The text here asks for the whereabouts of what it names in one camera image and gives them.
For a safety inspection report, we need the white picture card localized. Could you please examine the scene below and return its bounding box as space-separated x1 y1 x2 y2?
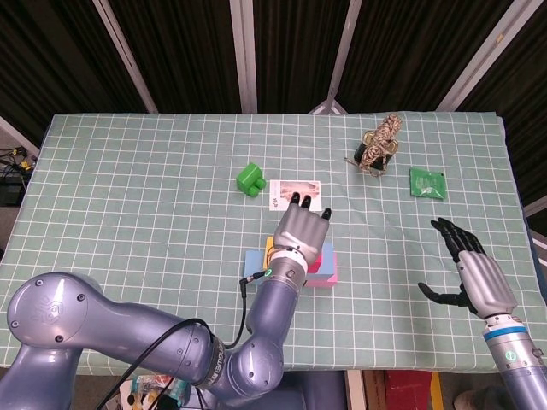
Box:
268 179 322 213

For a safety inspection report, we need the black strap on left arm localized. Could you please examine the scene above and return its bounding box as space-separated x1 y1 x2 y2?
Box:
204 337 226 388

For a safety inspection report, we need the brown rounded object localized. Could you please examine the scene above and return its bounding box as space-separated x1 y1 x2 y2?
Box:
453 386 503 410

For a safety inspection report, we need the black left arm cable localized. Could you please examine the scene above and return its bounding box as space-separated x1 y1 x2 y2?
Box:
113 271 268 410

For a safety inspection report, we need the dark brown curtain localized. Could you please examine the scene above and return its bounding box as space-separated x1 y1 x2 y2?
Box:
0 0 547 206

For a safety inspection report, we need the black electronics box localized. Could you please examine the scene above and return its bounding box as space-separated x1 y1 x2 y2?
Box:
0 181 22 207

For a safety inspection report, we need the blue cube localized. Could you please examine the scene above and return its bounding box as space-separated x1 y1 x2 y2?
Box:
243 249 271 281
318 242 337 275

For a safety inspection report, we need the red box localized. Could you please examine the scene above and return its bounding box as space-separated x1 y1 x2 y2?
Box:
384 370 433 410

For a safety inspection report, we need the teal snack packet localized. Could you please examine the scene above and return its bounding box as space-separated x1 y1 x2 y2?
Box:
130 374 191 402

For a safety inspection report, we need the white table leg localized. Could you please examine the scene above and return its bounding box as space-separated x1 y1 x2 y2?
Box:
344 370 364 410

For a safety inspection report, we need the green checkered tablecloth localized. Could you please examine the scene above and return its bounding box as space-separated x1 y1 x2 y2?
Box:
0 110 546 378

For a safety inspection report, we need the green plastic toy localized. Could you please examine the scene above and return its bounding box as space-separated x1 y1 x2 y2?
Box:
236 161 267 197

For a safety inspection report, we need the green foil packet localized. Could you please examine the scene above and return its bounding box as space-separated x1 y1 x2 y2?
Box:
409 167 448 201

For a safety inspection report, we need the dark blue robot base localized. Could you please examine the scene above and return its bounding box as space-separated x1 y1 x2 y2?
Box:
273 370 347 410

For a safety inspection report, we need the dark green gift box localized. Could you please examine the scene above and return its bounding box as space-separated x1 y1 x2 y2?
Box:
354 138 398 174

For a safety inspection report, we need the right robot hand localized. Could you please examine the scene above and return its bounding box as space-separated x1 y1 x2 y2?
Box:
417 217 519 320

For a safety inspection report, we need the braided beige rope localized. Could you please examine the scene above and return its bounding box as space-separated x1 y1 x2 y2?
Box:
344 113 403 179

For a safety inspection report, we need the yellow black cable bundle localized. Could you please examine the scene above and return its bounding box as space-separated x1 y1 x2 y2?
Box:
0 144 38 172

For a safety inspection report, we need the pink cube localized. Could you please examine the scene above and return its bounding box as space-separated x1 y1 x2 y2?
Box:
303 251 339 290

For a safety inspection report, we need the grey post foot bracket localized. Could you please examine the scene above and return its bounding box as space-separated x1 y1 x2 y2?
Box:
307 98 350 115

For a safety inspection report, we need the yellow panel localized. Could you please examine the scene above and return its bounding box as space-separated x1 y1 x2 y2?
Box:
429 371 444 410

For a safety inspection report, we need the white double frame post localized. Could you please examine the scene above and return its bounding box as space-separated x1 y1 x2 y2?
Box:
229 0 259 114

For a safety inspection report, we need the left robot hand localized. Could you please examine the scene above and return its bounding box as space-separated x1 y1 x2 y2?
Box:
273 191 333 267

